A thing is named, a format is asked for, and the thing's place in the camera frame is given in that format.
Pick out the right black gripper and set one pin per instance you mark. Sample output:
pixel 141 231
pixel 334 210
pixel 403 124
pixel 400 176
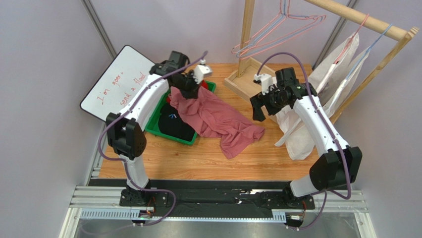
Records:
pixel 261 100

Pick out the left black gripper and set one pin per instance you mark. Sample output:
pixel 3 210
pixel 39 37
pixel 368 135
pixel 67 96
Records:
pixel 193 93

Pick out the pink t shirt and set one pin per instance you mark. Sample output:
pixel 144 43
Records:
pixel 211 117

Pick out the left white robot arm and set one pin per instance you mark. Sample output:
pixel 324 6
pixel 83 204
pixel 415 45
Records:
pixel 124 130

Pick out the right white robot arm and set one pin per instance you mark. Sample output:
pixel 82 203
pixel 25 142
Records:
pixel 338 162

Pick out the red t shirt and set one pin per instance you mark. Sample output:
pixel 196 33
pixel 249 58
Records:
pixel 203 84

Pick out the black t shirt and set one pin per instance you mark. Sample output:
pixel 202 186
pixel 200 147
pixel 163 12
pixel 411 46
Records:
pixel 171 124

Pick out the white shirt on pink hanger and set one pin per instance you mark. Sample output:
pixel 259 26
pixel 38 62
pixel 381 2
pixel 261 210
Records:
pixel 328 81

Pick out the white shirt on blue hanger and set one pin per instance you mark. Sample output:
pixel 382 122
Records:
pixel 300 150

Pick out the pink hanger holding shirt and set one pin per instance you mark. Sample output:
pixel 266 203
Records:
pixel 349 41

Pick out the blue hanger holding shirt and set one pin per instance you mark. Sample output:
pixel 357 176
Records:
pixel 363 55

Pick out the green plastic bin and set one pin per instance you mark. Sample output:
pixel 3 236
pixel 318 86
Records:
pixel 152 125

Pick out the white whiteboard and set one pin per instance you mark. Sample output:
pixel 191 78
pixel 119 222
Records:
pixel 118 84

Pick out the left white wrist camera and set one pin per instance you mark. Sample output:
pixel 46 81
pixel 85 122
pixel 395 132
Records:
pixel 201 71

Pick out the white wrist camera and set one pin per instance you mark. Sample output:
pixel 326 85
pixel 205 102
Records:
pixel 265 81
pixel 201 71

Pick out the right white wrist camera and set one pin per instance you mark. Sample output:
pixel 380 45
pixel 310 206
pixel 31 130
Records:
pixel 265 81

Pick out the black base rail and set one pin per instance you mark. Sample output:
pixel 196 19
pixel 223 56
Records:
pixel 200 200

